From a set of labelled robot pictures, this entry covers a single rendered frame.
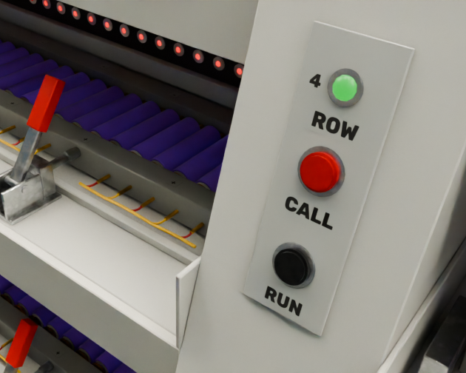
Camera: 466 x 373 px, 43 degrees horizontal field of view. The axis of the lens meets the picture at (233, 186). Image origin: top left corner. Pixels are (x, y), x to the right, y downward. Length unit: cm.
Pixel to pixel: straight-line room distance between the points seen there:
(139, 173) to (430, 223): 22
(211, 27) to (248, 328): 14
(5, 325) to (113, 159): 21
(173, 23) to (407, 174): 13
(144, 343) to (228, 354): 6
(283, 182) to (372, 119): 5
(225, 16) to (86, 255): 17
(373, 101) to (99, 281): 19
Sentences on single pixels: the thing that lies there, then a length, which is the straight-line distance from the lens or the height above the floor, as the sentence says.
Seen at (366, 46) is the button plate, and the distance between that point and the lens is 22.
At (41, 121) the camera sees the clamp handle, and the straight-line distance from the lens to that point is 39.
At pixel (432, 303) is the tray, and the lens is 29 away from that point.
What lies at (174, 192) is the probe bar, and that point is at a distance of 37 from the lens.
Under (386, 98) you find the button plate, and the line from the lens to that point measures 22.
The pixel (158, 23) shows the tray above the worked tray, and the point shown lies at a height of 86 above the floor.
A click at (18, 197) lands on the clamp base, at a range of 39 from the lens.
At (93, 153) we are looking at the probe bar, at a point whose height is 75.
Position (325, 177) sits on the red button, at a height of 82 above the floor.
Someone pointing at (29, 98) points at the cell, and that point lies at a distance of 50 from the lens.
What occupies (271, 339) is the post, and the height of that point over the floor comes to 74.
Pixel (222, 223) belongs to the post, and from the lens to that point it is 27.
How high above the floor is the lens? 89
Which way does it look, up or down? 21 degrees down
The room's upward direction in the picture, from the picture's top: 13 degrees clockwise
